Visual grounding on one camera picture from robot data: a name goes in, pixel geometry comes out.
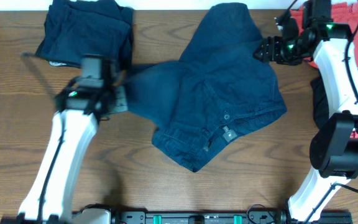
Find blue denim shorts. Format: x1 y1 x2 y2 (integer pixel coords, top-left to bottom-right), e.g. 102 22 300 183
125 2 287 172

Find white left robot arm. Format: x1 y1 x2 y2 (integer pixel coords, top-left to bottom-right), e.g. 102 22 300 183
1 77 127 223

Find folded navy garment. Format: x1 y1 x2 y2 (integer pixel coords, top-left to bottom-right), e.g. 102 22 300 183
42 0 134 69

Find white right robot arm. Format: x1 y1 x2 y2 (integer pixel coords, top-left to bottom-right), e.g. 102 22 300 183
254 1 358 223

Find black garment under red shirt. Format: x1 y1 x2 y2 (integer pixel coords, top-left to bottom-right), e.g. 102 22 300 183
310 21 358 130

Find folded black garment with print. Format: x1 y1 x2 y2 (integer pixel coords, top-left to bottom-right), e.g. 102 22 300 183
35 41 69 67

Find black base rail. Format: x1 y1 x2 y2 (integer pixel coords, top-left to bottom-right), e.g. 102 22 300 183
73 203 353 224

